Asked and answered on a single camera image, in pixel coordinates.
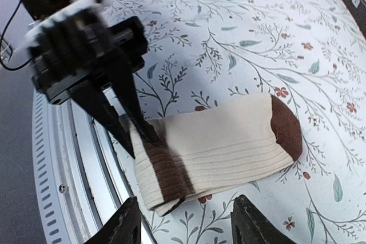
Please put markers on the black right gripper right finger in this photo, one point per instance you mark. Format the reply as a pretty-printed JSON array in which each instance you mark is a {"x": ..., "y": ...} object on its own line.
[{"x": 250, "y": 226}]

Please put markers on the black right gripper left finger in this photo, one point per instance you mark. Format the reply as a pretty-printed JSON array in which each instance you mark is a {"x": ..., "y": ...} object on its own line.
[{"x": 123, "y": 227}]

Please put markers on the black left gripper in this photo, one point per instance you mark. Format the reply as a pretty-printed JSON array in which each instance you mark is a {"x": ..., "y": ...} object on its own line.
[{"x": 68, "y": 52}]

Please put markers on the cream and brown striped sock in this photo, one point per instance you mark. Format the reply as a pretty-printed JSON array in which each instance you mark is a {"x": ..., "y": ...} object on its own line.
[{"x": 193, "y": 155}]

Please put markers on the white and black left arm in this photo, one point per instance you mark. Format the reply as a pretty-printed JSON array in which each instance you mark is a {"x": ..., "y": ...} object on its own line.
[{"x": 75, "y": 55}]

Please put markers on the floral patterned table mat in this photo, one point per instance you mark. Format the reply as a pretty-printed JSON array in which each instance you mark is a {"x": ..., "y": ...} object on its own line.
[{"x": 308, "y": 53}]

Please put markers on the aluminium table edge rail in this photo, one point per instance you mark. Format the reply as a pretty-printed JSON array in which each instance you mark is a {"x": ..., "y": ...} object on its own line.
[{"x": 78, "y": 180}]

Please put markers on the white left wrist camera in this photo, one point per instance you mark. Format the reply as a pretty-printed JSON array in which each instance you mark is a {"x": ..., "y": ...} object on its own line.
[{"x": 60, "y": 16}]

